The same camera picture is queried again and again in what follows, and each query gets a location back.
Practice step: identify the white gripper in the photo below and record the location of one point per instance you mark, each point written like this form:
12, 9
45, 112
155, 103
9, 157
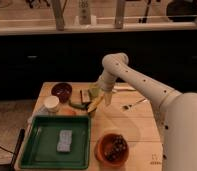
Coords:
106, 84

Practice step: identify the dark red bowl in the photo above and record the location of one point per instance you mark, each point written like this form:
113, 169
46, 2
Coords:
63, 91

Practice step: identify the orange bowl with grapes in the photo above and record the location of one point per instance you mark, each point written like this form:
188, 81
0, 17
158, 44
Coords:
112, 150

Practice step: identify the green cucumber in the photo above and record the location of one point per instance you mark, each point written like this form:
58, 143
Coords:
78, 106

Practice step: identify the green plastic tray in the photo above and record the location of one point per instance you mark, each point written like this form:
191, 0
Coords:
40, 149

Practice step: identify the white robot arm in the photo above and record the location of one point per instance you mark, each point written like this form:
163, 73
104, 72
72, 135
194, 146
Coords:
180, 110

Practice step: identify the brown block toy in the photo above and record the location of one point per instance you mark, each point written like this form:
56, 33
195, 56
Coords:
85, 97

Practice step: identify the white knife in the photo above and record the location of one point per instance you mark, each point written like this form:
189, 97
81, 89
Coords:
123, 88

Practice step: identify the orange carrot toy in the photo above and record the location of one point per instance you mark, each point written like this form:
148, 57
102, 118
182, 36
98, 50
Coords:
67, 112

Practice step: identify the blue sponge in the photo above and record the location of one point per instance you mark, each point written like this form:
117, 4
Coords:
65, 141

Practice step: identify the white metal cup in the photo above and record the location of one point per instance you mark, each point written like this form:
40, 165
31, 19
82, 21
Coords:
52, 103

